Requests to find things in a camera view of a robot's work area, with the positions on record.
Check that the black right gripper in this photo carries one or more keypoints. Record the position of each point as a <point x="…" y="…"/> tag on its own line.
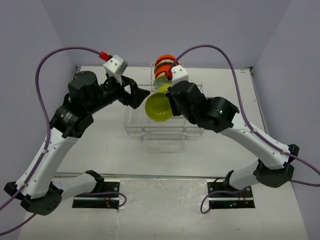
<point x="175" y="111"/>

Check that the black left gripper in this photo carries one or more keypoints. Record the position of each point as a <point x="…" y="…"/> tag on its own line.
<point x="137" y="95"/>

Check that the lime green bowl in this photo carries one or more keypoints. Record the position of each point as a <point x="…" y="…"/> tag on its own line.
<point x="157" y="106"/>

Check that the yellow sun patterned bowl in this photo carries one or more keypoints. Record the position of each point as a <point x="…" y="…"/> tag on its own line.
<point x="161" y="80"/>

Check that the orange bowl front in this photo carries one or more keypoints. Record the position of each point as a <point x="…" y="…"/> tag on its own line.
<point x="161" y="70"/>

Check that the orange bowl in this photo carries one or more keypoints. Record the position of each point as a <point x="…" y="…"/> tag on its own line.
<point x="163" y="56"/>
<point x="161" y="70"/>

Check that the floral patterned bowl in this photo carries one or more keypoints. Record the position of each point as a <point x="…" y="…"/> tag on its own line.
<point x="164" y="61"/>

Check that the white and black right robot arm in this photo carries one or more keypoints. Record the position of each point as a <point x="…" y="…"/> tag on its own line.
<point x="272" y="168"/>

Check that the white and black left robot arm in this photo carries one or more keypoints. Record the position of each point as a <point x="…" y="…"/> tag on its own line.
<point x="36" y="190"/>

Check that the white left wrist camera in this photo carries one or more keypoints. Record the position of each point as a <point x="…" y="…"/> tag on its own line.
<point x="114" y="65"/>

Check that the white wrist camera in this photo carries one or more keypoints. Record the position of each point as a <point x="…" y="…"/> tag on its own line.
<point x="114" y="65"/>
<point x="177" y="74"/>

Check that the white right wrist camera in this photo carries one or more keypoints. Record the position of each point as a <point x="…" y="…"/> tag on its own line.
<point x="177" y="74"/>

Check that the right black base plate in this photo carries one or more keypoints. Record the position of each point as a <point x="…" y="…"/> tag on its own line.
<point x="232" y="201"/>

